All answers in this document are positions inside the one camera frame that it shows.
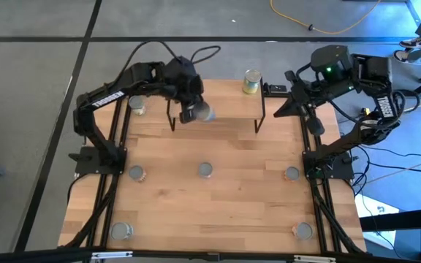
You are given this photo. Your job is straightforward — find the beige floor cable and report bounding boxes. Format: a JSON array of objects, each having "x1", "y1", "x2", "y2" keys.
[{"x1": 364, "y1": 152, "x2": 421, "y2": 184}]

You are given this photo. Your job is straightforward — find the white floor sign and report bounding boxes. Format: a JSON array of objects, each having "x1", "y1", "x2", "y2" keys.
[{"x1": 354, "y1": 193, "x2": 400, "y2": 249}]

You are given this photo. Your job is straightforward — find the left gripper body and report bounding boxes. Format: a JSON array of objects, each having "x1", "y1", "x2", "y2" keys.
[{"x1": 175, "y1": 78, "x2": 206, "y2": 109}]

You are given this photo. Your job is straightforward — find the teal salmon can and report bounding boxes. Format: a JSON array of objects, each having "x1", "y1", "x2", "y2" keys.
[{"x1": 197, "y1": 161, "x2": 214, "y2": 179}]

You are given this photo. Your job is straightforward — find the silver frame bracket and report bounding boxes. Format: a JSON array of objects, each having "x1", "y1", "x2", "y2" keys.
[
  {"x1": 91, "y1": 251, "x2": 134, "y2": 260},
  {"x1": 293, "y1": 254, "x2": 338, "y2": 263}
]

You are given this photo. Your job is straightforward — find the silver can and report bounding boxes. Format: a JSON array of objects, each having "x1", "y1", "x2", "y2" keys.
[{"x1": 110, "y1": 221, "x2": 134, "y2": 241}]

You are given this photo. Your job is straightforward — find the black aluminium frame rail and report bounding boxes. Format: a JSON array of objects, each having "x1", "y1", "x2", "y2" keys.
[
  {"x1": 58, "y1": 98, "x2": 129, "y2": 253},
  {"x1": 300, "y1": 105, "x2": 367, "y2": 255}
]

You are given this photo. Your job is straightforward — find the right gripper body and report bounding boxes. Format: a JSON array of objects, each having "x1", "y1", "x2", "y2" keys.
[{"x1": 285, "y1": 71, "x2": 325, "y2": 113}]

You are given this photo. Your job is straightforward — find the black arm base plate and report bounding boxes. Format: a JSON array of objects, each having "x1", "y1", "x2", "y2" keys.
[
  {"x1": 68, "y1": 145, "x2": 127, "y2": 175},
  {"x1": 302, "y1": 150, "x2": 360, "y2": 180}
]

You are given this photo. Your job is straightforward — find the person's shoe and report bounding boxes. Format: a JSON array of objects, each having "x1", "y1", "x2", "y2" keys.
[
  {"x1": 392, "y1": 49, "x2": 414, "y2": 63},
  {"x1": 399, "y1": 36, "x2": 421, "y2": 50}
]

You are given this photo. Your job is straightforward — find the wooden shelf black legs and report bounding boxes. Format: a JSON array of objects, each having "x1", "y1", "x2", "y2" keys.
[{"x1": 166, "y1": 79, "x2": 266, "y2": 134}]

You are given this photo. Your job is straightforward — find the green can yellow face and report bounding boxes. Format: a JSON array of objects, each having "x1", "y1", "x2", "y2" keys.
[{"x1": 128, "y1": 95, "x2": 147, "y2": 116}]

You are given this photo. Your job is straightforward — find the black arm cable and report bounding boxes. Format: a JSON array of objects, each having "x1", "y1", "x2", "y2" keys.
[{"x1": 121, "y1": 39, "x2": 221, "y2": 85}]

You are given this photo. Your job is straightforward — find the black metal beam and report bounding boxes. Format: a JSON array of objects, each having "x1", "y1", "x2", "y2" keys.
[{"x1": 358, "y1": 206, "x2": 421, "y2": 232}]

